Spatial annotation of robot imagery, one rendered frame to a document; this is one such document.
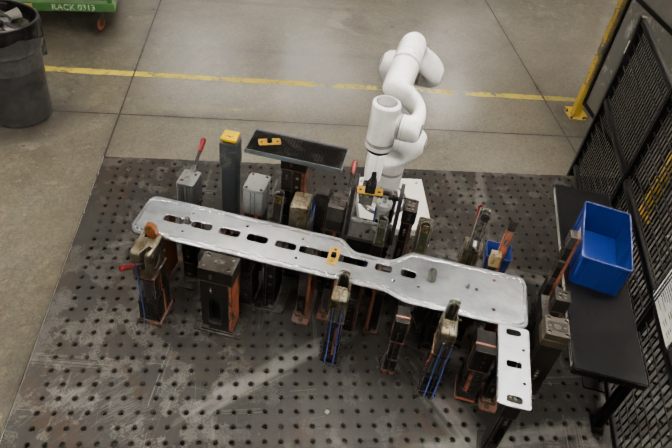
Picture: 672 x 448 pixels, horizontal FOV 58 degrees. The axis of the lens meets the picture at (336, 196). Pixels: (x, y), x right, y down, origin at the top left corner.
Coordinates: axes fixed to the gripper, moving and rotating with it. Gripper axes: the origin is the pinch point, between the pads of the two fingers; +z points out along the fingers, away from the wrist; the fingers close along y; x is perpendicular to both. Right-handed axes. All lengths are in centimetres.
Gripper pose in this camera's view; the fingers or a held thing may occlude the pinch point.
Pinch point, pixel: (370, 185)
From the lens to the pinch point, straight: 191.2
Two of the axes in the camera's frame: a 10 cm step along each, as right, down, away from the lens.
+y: -1.0, 6.6, -7.5
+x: 9.9, 1.5, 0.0
